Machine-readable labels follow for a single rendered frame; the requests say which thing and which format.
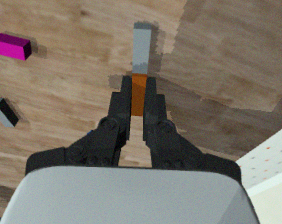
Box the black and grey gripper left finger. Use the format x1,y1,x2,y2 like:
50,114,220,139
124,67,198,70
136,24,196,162
25,76,132,176

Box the orange rectangular bar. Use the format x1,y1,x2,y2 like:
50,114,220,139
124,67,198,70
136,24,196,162
131,73,147,116

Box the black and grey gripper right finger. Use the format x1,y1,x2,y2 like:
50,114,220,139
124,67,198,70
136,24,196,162
143,77,242,184

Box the magenta rectangular block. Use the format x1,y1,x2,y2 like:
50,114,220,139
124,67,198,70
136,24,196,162
0,33,32,61

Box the grey rod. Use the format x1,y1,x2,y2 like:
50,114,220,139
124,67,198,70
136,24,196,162
0,98,19,127
132,22,151,74

